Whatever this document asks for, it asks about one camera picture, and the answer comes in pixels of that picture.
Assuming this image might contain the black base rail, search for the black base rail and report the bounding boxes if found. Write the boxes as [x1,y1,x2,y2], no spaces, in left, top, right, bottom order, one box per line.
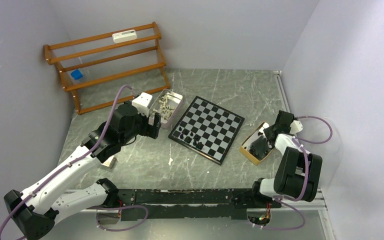
[101,188,281,220]

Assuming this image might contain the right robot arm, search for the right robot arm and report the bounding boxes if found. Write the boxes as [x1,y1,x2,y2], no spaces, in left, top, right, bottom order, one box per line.
[248,110,323,207]

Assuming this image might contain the black chess king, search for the black chess king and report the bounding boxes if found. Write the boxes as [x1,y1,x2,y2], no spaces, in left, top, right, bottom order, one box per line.
[196,142,204,150]

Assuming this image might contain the purple cable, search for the purple cable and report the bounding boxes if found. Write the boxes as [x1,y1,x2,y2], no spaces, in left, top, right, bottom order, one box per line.
[0,84,150,240]
[261,115,334,231]

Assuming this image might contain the small card box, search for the small card box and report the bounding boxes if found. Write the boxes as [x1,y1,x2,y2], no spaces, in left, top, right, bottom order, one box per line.
[101,156,117,169]

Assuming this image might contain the gold tin of black pieces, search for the gold tin of black pieces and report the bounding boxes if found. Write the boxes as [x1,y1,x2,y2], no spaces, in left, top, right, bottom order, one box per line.
[239,122,273,166]

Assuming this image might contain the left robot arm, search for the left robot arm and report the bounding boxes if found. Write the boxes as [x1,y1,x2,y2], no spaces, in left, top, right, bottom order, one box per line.
[4,103,161,240]

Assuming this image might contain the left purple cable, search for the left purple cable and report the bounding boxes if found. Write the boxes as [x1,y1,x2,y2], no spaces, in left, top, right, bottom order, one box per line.
[0,84,150,240]

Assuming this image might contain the wooden shelf rack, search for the wooden shelf rack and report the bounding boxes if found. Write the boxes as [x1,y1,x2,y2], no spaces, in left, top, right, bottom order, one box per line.
[43,22,171,115]

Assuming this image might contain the blue cap container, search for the blue cap container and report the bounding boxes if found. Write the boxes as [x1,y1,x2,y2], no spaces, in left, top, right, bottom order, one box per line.
[70,69,84,81]

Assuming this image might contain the black bishop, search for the black bishop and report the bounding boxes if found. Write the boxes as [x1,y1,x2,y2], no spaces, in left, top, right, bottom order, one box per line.
[184,136,192,143]

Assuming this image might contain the pink tin of white pieces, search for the pink tin of white pieces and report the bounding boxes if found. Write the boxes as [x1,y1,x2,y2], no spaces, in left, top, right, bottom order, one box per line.
[149,89,184,129]

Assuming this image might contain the chessboard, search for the chessboard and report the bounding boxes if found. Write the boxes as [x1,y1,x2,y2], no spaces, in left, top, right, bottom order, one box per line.
[168,96,245,166]

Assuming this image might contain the white box on rack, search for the white box on rack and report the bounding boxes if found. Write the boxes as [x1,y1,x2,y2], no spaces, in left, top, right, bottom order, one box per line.
[112,29,138,44]

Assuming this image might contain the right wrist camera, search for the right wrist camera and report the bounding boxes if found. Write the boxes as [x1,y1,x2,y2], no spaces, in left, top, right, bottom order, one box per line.
[289,120,304,135]

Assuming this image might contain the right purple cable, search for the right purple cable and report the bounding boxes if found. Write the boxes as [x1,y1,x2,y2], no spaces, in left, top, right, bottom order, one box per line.
[261,115,334,231]

